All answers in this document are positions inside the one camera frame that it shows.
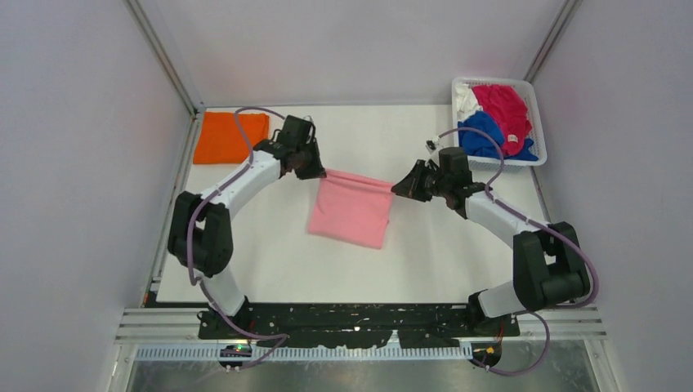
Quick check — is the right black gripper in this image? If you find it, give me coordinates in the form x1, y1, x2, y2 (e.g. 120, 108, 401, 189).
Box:
393, 160, 452, 203

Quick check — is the pink t shirt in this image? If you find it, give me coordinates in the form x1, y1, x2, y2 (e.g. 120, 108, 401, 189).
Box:
307, 169, 394, 249

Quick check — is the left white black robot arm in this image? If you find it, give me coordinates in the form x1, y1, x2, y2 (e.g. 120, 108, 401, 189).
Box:
167, 115, 326, 338

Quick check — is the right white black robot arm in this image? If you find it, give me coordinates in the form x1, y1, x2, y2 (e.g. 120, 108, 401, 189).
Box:
391, 147, 594, 336

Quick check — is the blue t shirt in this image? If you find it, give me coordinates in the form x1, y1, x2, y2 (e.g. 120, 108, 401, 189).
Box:
457, 111, 539, 162

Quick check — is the folded orange t shirt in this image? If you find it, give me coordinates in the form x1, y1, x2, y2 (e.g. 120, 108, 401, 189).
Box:
193, 112, 270, 165

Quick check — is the white t shirt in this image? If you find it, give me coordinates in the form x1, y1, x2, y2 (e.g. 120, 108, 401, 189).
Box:
454, 82, 483, 122

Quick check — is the magenta t shirt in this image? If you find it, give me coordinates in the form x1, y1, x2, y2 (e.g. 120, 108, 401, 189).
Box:
472, 84, 533, 157

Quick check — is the white plastic basket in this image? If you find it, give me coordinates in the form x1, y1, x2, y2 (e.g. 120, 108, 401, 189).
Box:
451, 77, 548, 172

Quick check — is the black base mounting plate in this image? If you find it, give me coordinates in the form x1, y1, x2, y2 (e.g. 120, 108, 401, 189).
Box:
197, 302, 520, 349

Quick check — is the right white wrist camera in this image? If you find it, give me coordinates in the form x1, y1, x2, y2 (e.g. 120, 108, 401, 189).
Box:
425, 139, 440, 159

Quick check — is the aluminium frame rail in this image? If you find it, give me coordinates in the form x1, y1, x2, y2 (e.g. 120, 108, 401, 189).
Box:
124, 0, 206, 117

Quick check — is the white slotted cable duct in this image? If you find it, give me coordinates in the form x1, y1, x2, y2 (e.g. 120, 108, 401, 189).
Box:
135, 343, 472, 362

